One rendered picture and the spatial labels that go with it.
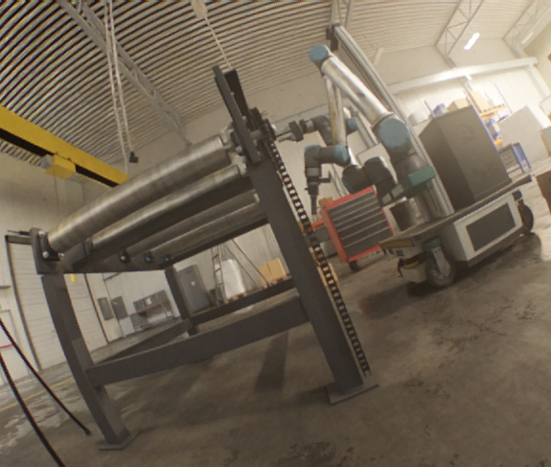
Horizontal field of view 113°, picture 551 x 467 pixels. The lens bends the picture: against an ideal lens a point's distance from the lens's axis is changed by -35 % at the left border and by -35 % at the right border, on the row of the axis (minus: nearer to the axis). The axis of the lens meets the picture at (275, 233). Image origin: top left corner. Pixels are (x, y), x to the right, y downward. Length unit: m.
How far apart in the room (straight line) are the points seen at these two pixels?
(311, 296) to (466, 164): 1.19
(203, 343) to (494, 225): 1.44
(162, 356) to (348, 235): 2.93
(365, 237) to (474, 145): 2.19
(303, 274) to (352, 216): 2.80
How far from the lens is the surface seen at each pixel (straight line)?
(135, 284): 13.62
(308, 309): 0.79
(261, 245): 11.52
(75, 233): 1.12
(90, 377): 1.19
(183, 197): 1.19
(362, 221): 3.55
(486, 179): 1.72
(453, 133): 1.70
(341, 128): 1.56
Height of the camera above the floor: 0.44
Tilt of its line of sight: 7 degrees up
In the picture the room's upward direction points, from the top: 23 degrees counter-clockwise
